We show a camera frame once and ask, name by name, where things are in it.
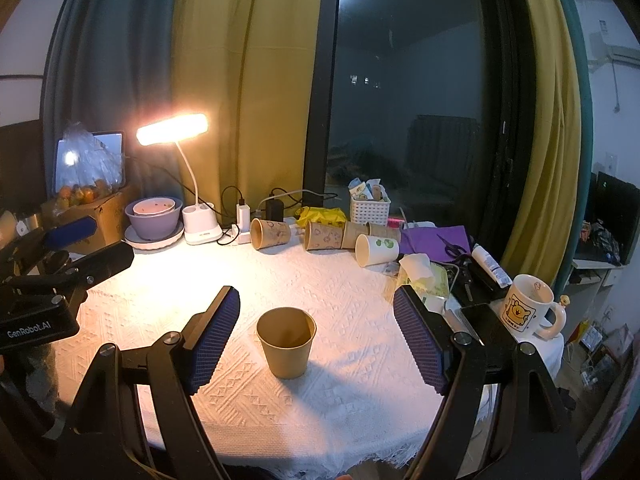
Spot purple paper sheet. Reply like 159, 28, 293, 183
399, 224, 472, 264

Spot cardboard box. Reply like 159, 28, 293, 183
41, 186, 142, 257

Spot glowing screen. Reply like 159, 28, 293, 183
54, 131, 125, 196

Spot white desk lamp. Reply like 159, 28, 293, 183
136, 113, 222, 246

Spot green tissue packet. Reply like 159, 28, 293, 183
396, 253, 452, 314

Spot white bear-print mug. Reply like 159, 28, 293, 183
499, 273, 567, 342

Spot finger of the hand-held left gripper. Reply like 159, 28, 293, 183
9, 240, 136, 307
0, 215, 99, 272

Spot white power strip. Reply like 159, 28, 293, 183
218, 226, 256, 246

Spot white side desk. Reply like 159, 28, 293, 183
570, 255, 627, 311

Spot plain brown paper cup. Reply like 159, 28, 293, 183
341, 222, 371, 250
368, 223, 402, 247

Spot pink bowl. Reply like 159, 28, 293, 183
132, 197, 176, 216

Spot purple bowl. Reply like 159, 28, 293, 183
125, 198, 184, 242

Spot clear plastic bag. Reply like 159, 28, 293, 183
56, 122, 127, 197

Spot metal cup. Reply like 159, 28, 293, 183
19, 211, 45, 235

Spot black cable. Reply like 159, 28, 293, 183
219, 185, 247, 228

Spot black scissors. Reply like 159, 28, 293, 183
436, 233, 471, 259

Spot white air conditioner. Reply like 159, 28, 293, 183
587, 31, 640, 67

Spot yellow snack bag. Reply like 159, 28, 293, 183
296, 205, 348, 229

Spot white plastic basket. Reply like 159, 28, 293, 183
348, 178, 392, 226

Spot yellow curtain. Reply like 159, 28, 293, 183
500, 0, 584, 286
171, 0, 326, 221

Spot white cable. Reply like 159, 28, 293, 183
256, 188, 327, 212

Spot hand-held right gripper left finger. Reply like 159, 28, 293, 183
55, 285, 241, 480

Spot black case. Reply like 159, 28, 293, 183
454, 255, 510, 302

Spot white patterned tablecloth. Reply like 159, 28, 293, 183
49, 216, 565, 479

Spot pile of oranges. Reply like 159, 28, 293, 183
54, 181, 110, 207

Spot white green-print paper cup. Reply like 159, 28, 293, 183
354, 233, 400, 268

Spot white plate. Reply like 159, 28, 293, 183
123, 220, 185, 252

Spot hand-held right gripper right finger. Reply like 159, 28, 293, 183
393, 284, 584, 480

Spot plain beige paper cup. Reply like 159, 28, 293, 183
256, 307, 318, 380

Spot black phone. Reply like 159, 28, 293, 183
459, 303, 507, 352

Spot white tube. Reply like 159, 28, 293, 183
471, 243, 512, 284

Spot brown patterned paper cup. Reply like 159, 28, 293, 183
303, 220, 344, 251
249, 217, 292, 250

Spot teal curtain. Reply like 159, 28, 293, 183
550, 0, 596, 291
42, 0, 187, 211

